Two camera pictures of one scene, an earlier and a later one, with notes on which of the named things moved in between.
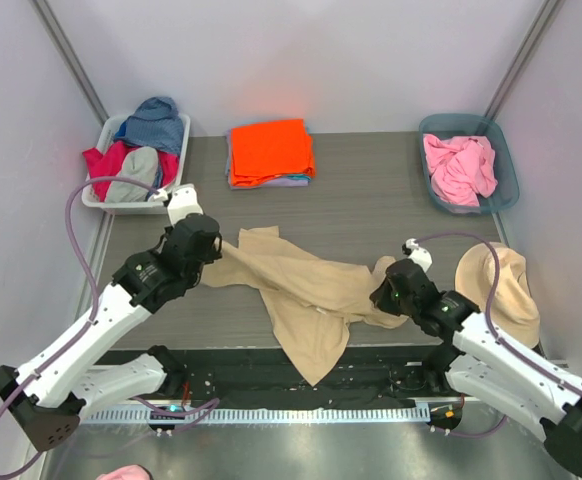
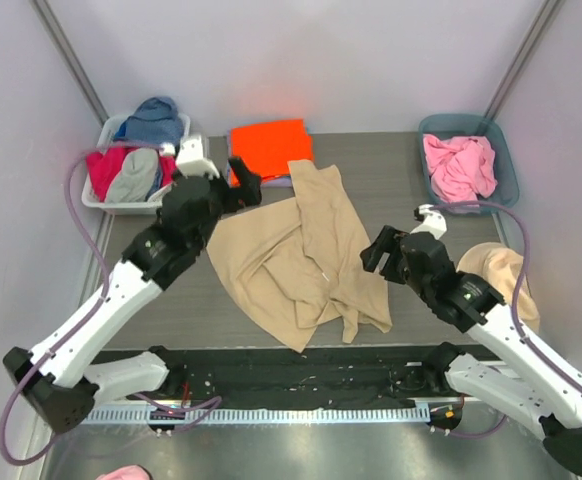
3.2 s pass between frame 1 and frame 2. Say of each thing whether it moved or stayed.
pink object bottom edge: stayed
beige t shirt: moved
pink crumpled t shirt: stayed
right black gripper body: moved
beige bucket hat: stayed
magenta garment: stayed
